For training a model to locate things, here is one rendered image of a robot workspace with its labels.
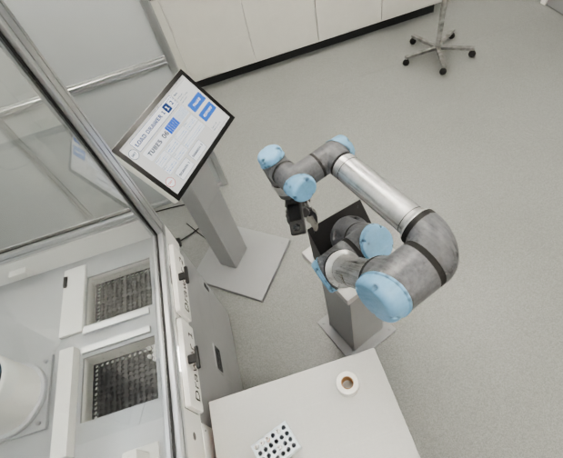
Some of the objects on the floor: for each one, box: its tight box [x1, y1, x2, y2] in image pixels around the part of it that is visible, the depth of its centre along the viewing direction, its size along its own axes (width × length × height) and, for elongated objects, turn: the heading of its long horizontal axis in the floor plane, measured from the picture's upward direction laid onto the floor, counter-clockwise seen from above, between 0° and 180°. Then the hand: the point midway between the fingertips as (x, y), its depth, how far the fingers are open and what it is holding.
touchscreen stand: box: [181, 161, 290, 303], centre depth 209 cm, size 50×45×102 cm
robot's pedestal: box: [302, 246, 397, 357], centre depth 182 cm, size 30×30×76 cm
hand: (309, 231), depth 131 cm, fingers open, 3 cm apart
